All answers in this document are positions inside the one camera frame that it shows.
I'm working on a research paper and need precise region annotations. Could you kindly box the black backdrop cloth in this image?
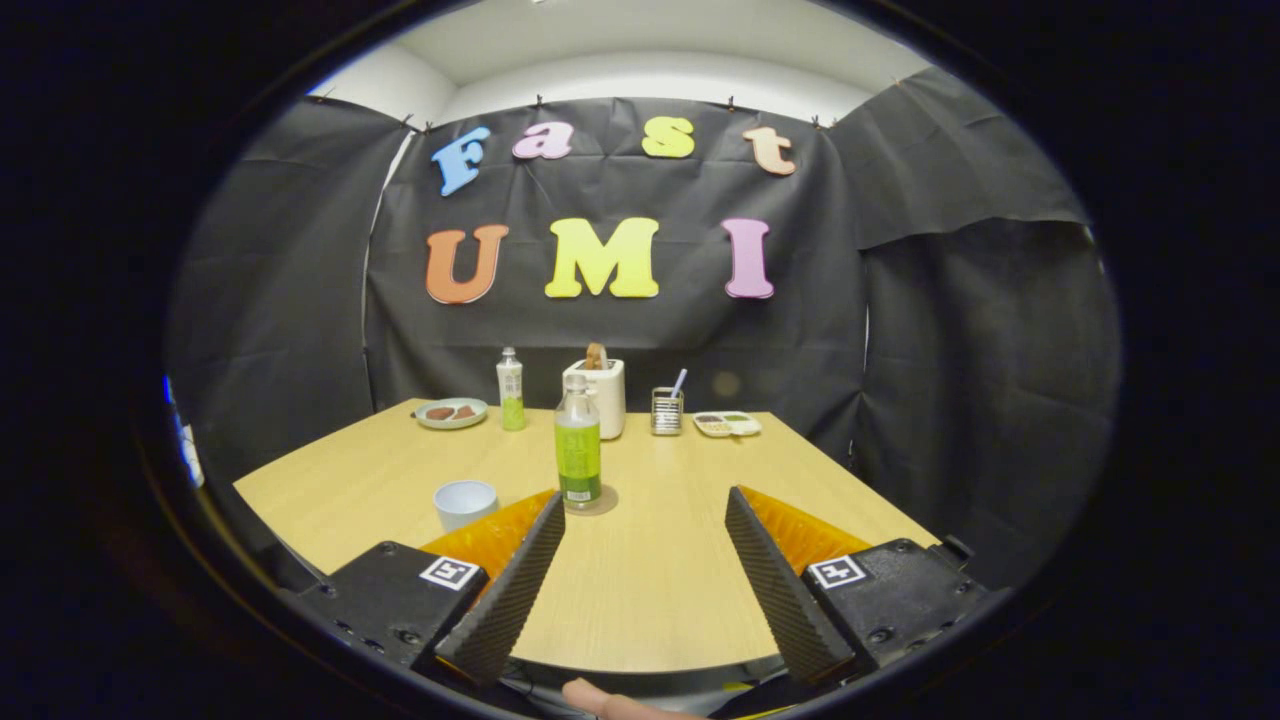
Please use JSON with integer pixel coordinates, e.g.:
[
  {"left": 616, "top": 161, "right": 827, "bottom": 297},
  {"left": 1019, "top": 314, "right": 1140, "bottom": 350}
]
[{"left": 165, "top": 65, "right": 1121, "bottom": 591}]

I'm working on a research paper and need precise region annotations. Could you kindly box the green label juice bottle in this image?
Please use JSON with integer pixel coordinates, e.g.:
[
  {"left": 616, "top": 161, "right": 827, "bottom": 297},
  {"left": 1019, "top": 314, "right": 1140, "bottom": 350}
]
[{"left": 554, "top": 373, "right": 604, "bottom": 511}]

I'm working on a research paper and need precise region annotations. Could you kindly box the white toaster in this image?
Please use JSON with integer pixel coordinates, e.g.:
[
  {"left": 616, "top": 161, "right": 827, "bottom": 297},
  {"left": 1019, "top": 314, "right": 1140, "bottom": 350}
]
[{"left": 562, "top": 358, "right": 627, "bottom": 441}]

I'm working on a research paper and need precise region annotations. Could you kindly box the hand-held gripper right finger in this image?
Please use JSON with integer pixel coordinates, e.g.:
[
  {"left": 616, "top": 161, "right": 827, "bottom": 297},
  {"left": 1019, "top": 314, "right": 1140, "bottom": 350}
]
[{"left": 724, "top": 485, "right": 986, "bottom": 686}]

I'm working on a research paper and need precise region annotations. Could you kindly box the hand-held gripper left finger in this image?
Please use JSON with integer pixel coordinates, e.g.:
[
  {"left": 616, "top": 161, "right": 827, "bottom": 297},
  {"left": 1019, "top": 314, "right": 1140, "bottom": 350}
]
[{"left": 295, "top": 490, "right": 567, "bottom": 689}]

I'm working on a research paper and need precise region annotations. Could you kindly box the pale green plate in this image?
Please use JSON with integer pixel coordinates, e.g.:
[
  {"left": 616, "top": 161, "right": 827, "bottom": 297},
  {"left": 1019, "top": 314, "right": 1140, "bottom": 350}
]
[{"left": 414, "top": 397, "right": 490, "bottom": 431}]

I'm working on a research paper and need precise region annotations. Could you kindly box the white cup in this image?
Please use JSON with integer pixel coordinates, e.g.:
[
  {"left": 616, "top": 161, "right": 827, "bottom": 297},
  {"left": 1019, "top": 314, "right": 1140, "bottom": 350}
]
[{"left": 433, "top": 480, "right": 500, "bottom": 533}]

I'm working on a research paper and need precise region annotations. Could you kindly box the white divided food tray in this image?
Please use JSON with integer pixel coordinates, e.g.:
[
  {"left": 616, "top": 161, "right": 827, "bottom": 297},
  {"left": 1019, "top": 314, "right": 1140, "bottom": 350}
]
[{"left": 692, "top": 411, "right": 763, "bottom": 439}]

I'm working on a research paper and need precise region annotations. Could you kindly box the wooden table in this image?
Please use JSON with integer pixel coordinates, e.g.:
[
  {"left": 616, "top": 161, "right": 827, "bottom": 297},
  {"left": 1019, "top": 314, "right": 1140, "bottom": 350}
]
[{"left": 233, "top": 398, "right": 941, "bottom": 673}]

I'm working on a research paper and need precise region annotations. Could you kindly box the slim white label drink bottle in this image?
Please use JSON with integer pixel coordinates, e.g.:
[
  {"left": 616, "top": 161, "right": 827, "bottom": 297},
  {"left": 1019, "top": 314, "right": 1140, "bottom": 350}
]
[{"left": 496, "top": 347, "right": 526, "bottom": 432}]

